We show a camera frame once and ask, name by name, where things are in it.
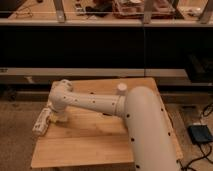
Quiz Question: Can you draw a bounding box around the black power adapter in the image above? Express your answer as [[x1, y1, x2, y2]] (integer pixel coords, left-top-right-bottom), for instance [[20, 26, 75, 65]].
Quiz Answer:
[[187, 125, 213, 144]]

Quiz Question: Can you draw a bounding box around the cluttered tray on shelf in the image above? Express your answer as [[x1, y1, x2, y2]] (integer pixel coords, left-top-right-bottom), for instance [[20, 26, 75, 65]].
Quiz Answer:
[[112, 0, 175, 18]]

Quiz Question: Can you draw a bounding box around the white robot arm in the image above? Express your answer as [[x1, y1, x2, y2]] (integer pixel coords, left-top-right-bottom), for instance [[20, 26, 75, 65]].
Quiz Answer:
[[49, 80, 180, 171]]

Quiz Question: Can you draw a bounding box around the black floor cable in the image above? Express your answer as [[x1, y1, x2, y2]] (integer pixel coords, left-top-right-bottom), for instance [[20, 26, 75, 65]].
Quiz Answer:
[[176, 103, 213, 171]]

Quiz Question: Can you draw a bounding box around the wooden table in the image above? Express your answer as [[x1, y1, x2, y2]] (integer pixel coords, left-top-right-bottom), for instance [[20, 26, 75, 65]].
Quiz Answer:
[[31, 78, 183, 171]]

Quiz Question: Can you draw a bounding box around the white toothpaste tube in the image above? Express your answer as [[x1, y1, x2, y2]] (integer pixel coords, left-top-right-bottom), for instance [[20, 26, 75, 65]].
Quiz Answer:
[[32, 108, 51, 136]]

